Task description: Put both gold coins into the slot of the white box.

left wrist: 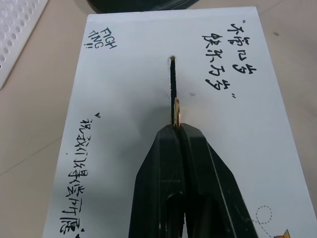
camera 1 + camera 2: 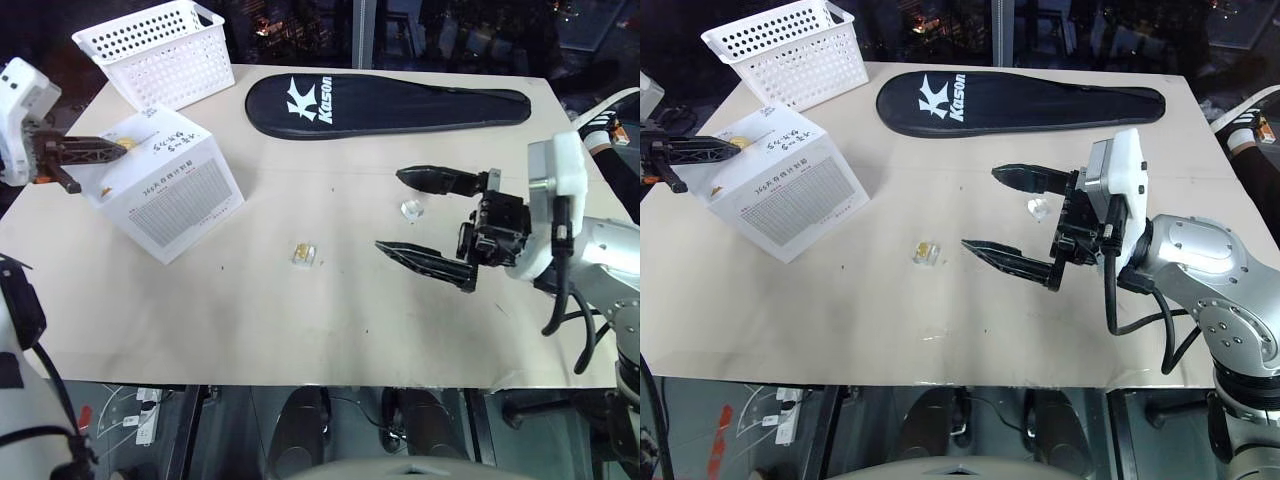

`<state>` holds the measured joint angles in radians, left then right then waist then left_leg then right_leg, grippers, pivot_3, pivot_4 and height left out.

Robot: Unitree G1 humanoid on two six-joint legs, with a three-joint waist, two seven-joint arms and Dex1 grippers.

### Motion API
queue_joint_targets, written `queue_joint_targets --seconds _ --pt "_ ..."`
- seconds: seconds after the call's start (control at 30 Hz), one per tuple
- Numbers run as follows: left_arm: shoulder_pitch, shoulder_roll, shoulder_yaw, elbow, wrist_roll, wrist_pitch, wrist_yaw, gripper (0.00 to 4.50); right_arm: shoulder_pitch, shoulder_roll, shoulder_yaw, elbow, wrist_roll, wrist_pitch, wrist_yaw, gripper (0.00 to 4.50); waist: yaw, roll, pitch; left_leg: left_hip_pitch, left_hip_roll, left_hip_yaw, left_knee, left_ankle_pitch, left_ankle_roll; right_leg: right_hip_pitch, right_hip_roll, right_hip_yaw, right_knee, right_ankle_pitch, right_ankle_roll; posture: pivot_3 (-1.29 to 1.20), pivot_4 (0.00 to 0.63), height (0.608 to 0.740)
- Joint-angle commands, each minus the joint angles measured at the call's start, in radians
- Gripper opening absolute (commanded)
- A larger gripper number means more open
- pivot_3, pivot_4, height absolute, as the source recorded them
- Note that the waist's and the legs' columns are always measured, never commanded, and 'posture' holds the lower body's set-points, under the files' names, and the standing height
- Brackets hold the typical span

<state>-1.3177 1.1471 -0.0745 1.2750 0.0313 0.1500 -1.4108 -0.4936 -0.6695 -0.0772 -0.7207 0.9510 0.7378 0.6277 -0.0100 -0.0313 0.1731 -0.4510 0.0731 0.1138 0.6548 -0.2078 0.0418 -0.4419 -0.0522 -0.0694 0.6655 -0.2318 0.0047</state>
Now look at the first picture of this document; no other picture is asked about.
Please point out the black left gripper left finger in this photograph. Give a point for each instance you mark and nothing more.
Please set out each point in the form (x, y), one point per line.
(156, 178)

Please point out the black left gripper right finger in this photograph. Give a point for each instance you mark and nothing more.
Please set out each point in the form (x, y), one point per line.
(213, 188)

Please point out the gold coin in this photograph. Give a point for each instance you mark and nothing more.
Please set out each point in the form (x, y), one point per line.
(177, 111)

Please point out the white box with handwriting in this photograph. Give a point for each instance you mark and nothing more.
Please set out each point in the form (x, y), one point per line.
(119, 104)

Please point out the black round object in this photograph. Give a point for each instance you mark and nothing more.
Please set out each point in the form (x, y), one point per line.
(141, 4)

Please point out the white perforated tray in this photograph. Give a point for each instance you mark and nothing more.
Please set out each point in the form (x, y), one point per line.
(17, 29)

